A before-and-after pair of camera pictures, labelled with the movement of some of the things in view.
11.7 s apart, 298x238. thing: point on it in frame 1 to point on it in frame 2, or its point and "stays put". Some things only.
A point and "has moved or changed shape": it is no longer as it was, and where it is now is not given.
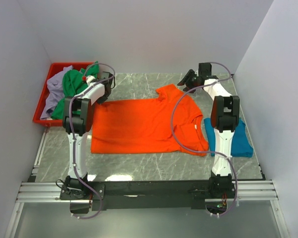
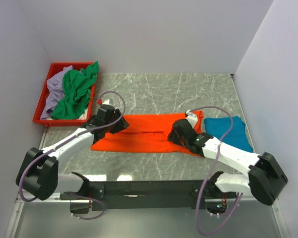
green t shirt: (73, 84) stays put
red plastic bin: (54, 68) stays put
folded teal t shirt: (241, 145) stays put
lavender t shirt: (56, 92) stays put
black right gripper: (192, 79) to (175, 135)
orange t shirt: (166, 124) has moved or changed shape
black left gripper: (108, 87) to (119, 123)
